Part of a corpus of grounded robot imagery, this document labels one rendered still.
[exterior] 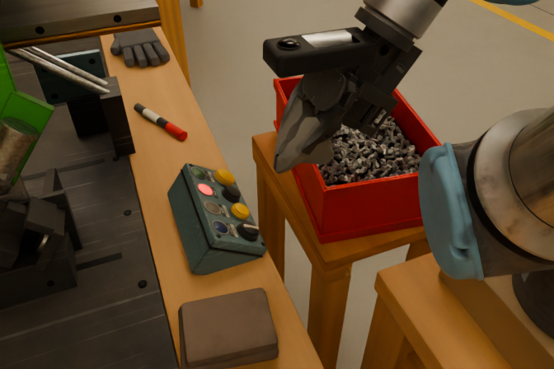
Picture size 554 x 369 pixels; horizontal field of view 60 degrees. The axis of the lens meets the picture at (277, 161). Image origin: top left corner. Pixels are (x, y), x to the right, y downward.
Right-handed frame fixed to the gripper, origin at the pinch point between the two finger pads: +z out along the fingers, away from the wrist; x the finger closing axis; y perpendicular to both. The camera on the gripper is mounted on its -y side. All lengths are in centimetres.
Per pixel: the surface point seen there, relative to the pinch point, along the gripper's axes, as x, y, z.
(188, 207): 3.2, -5.3, 11.7
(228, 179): 6.6, 0.1, 8.1
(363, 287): 40, 95, 56
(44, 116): 7.4, -24.2, 7.0
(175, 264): -2.1, -5.9, 16.8
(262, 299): -12.6, -1.2, 10.1
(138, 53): 51, -4, 12
